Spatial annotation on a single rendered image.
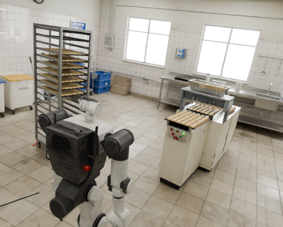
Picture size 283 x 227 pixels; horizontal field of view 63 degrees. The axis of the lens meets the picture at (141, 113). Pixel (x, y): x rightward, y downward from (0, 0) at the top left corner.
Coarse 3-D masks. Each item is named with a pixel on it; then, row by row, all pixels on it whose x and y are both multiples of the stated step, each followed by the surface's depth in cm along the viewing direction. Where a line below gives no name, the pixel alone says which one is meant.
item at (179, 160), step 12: (192, 132) 275; (204, 132) 323; (168, 144) 294; (180, 144) 285; (192, 144) 288; (168, 156) 298; (180, 156) 288; (192, 156) 304; (168, 168) 302; (180, 168) 292; (192, 168) 323; (168, 180) 306; (180, 180) 295
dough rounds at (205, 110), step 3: (195, 105) 363; (198, 105) 371; (201, 105) 368; (189, 108) 344; (192, 108) 347; (195, 108) 348; (198, 108) 353; (201, 108) 352; (204, 108) 355; (207, 108) 357; (210, 108) 362; (198, 111) 336; (201, 111) 336; (204, 111) 338; (207, 111) 341; (210, 111) 342; (213, 111) 344; (216, 111) 347; (219, 111) 356; (210, 114) 327; (213, 114) 336
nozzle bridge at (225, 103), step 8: (184, 88) 348; (184, 96) 353; (192, 96) 346; (200, 96) 339; (208, 96) 324; (216, 96) 323; (224, 96) 329; (232, 96) 337; (184, 104) 368; (208, 104) 330; (216, 104) 328; (224, 104) 323; (232, 104) 338; (224, 120) 329
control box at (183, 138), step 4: (172, 128) 283; (176, 128) 281; (168, 132) 287; (172, 132) 284; (176, 132) 281; (180, 132) 278; (184, 132) 275; (168, 136) 289; (172, 136) 285; (176, 136) 282; (184, 136) 276; (180, 140) 280; (184, 140) 277
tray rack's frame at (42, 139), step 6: (36, 24) 302; (42, 24) 293; (72, 30) 284; (78, 30) 290; (84, 30) 297; (36, 54) 320; (36, 60) 323; (36, 66) 325; (36, 72) 328; (36, 78) 330; (36, 84) 333; (36, 90) 336; (36, 96) 339; (36, 102) 341; (36, 108) 344; (36, 114) 347; (36, 120) 350; (36, 126) 353; (36, 132) 356; (36, 138) 357; (42, 138) 359; (36, 144) 359
